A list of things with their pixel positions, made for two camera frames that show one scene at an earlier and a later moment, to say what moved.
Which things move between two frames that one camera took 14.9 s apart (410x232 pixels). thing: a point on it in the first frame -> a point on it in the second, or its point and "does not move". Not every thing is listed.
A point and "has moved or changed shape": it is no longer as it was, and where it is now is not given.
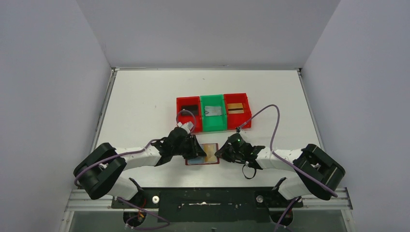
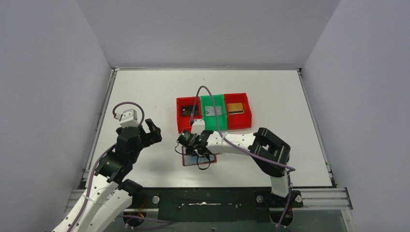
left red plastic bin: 188,109 does not move
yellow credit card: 210,149 has moved or changed shape
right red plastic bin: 238,109 does not move
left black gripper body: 189,146 -> 144,134
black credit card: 194,109 does not move
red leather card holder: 210,149 does not move
